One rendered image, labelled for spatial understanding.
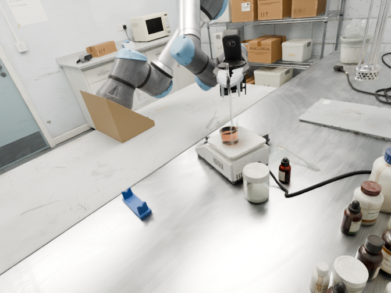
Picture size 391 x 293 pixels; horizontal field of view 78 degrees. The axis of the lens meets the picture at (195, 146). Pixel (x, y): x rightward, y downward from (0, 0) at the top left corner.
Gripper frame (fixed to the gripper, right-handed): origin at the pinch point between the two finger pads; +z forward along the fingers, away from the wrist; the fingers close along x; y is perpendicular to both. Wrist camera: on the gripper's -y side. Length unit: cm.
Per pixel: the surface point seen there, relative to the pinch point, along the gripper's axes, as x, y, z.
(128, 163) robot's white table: 35.6, 25.7, -2.6
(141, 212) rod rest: 21.6, 24.1, 18.9
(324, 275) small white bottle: -15.3, 19.9, 32.9
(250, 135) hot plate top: -4.4, 17.0, -3.3
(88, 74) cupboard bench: 166, 38, -176
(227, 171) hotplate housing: 1.7, 22.1, 6.1
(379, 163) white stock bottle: -29.4, 15.5, 11.3
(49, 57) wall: 222, 20, -196
